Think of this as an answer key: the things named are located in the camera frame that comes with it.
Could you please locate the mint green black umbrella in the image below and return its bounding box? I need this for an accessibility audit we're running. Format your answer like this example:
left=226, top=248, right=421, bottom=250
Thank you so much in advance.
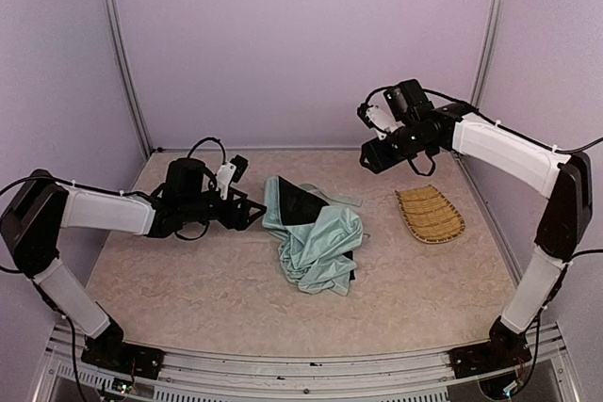
left=262, top=176, right=367, bottom=297

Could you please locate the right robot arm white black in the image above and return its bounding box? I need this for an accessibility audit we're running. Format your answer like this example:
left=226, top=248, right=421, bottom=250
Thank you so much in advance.
left=357, top=79, right=593, bottom=356

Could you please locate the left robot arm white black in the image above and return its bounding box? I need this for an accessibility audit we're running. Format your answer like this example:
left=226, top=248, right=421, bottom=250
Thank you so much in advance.
left=1, top=155, right=267, bottom=354

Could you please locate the woven bamboo tray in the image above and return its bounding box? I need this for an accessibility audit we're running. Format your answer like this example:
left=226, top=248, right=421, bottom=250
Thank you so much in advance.
left=395, top=185, right=465, bottom=245

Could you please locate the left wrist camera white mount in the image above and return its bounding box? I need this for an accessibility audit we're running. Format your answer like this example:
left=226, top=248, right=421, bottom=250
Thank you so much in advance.
left=216, top=154, right=249, bottom=200

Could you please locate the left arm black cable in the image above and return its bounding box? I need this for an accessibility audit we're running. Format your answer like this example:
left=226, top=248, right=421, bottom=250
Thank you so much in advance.
left=0, top=175, right=76, bottom=276

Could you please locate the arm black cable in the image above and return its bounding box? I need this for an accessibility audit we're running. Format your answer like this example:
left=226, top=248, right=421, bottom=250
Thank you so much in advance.
left=555, top=137, right=603, bottom=156
left=0, top=175, right=76, bottom=276

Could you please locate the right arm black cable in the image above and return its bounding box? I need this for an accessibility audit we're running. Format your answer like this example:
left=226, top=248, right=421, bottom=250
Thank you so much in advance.
left=555, top=137, right=603, bottom=156

